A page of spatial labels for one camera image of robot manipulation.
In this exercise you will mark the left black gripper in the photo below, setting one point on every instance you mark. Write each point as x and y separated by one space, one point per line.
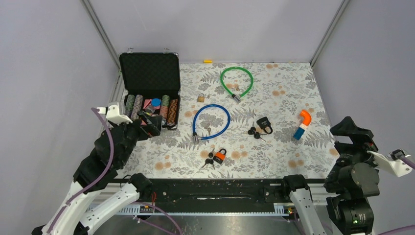
153 129

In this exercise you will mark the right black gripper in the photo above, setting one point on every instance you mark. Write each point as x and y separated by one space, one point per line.
362 138

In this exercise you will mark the small brass padlock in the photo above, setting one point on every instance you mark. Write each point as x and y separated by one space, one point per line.
201 98

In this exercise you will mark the orange black padlock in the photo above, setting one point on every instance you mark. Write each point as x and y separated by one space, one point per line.
220 156

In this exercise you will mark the black padlock keys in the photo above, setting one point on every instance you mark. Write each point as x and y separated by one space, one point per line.
252 131

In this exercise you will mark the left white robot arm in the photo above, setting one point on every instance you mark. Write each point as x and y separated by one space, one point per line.
110 153

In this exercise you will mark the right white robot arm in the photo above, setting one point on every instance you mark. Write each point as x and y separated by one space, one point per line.
353 179

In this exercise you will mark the black poker chip case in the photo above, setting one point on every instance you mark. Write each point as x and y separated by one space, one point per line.
152 75

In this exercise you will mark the orange white blue toy block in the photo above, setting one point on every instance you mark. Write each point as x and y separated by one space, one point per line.
306 121

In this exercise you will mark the floral table mat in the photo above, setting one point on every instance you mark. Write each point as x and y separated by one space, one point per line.
237 99

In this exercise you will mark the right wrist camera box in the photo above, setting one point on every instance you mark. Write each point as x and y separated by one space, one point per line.
397 163

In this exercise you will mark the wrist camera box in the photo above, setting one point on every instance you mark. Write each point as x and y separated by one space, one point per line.
115 113
397 163

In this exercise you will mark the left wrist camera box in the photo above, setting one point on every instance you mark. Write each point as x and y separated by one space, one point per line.
115 113

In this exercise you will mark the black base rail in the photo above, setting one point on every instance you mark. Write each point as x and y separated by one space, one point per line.
215 196

